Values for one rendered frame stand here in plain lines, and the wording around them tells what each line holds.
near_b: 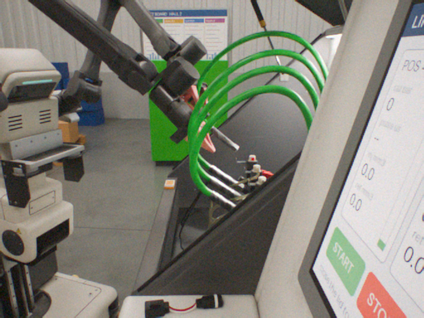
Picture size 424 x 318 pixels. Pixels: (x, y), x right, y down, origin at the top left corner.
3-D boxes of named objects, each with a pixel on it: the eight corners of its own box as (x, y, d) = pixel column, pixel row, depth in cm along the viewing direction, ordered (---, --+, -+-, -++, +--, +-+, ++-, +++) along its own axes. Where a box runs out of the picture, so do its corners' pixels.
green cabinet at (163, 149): (221, 148, 518) (222, 58, 480) (226, 166, 436) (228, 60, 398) (159, 149, 514) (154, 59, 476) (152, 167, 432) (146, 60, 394)
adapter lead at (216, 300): (144, 320, 52) (144, 308, 52) (145, 309, 54) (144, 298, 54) (223, 310, 54) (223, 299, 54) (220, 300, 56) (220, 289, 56)
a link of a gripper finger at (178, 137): (217, 149, 80) (191, 120, 79) (197, 168, 83) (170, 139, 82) (223, 142, 86) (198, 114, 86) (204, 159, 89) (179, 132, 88)
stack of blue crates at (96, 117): (35, 125, 682) (25, 62, 646) (48, 121, 728) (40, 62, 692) (96, 127, 671) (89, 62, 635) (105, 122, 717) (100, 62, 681)
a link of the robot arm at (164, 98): (153, 91, 86) (142, 96, 81) (170, 72, 83) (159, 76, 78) (171, 111, 87) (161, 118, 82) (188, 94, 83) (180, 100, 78)
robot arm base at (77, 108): (69, 94, 143) (47, 97, 132) (80, 82, 139) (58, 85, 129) (81, 111, 143) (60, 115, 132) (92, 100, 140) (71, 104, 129)
